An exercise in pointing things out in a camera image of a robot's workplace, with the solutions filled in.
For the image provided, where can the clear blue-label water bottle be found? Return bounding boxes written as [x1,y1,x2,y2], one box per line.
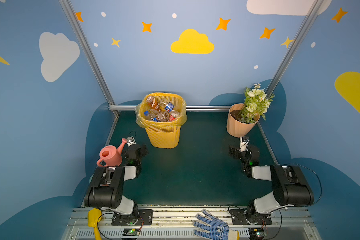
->
[159,99,175,113]

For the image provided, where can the yellow slatted waste bin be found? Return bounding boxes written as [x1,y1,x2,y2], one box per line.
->
[144,127,181,149]

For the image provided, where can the yellow plastic bin liner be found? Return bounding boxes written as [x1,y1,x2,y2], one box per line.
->
[135,93,188,128]

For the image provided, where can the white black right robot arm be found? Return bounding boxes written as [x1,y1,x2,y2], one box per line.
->
[229,145,315,218]

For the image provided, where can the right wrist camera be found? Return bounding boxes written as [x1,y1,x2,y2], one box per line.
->
[239,136,250,153]

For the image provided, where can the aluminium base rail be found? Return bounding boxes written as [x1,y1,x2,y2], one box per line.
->
[59,204,322,240]

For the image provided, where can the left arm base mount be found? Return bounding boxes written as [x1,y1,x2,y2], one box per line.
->
[111,209,153,226]

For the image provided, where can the amber tea bottle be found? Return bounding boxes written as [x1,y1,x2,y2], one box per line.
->
[146,96,160,112]

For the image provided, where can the red-label red-cap water bottle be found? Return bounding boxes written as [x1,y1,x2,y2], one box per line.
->
[168,110,181,122]

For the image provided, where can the pink watering can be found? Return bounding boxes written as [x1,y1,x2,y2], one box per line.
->
[97,138,127,167]

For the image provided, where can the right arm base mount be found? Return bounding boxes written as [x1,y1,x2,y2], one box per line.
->
[228,208,272,225]

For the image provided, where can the pink ribbed flower pot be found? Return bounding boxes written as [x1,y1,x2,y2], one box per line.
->
[227,103,260,138]

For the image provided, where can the blue dotted work glove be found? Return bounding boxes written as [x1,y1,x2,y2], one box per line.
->
[193,209,240,240]

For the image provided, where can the yellow toy shovel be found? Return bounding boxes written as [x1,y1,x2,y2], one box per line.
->
[88,209,102,240]

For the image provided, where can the white green artificial flowers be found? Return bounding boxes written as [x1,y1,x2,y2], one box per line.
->
[238,83,274,124]

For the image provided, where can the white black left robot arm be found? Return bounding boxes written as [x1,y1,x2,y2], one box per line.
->
[84,142,149,219]

